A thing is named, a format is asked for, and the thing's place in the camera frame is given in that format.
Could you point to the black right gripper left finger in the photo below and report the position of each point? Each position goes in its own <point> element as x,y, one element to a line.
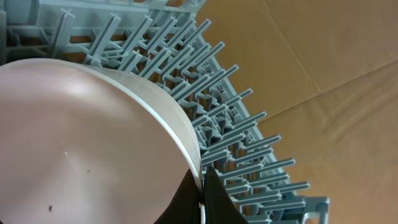
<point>184,207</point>

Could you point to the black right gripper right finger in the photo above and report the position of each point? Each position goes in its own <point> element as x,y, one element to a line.
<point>219,209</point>

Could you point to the white bowl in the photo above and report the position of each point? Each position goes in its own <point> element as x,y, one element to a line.
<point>81,144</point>

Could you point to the grey dishwasher rack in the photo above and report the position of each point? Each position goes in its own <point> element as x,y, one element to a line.
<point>161,41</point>

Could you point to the brown cardboard board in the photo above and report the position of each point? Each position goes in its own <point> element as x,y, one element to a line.
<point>325,72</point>

